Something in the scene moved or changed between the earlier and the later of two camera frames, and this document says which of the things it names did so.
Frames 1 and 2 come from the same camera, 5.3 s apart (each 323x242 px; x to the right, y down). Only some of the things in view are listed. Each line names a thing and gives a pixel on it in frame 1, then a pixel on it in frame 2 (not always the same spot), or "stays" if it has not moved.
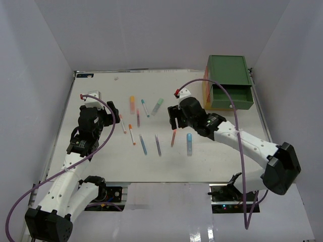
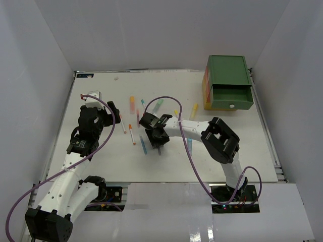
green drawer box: [232, 73] stays
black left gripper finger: [115, 111] stays
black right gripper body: [189, 121] -> [155, 140]
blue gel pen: [143, 143] stays
